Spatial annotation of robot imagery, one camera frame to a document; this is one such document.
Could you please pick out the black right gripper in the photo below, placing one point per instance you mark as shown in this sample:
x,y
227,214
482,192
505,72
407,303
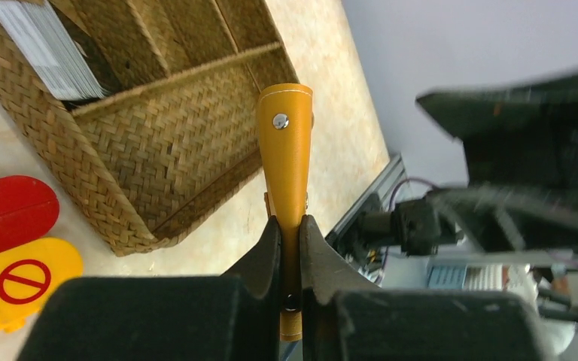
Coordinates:
x,y
521,148

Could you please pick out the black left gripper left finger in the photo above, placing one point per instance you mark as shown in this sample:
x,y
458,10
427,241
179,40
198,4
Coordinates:
x,y
233,316

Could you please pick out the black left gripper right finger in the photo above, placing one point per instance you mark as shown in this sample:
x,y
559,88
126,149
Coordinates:
x,y
347,317

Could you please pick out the yellow leather card holder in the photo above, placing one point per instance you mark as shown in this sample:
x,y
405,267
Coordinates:
x,y
284,122

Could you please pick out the stack of black cards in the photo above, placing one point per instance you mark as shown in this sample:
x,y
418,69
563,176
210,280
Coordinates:
x,y
69,64

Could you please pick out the woven wicker divided tray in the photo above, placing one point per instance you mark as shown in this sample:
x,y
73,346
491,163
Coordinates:
x,y
178,135

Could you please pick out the yellow no-entry sign block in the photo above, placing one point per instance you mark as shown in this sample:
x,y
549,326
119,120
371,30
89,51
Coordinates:
x,y
30,273

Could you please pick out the red rounded toy block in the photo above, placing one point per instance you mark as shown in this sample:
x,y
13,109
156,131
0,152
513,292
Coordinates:
x,y
29,208

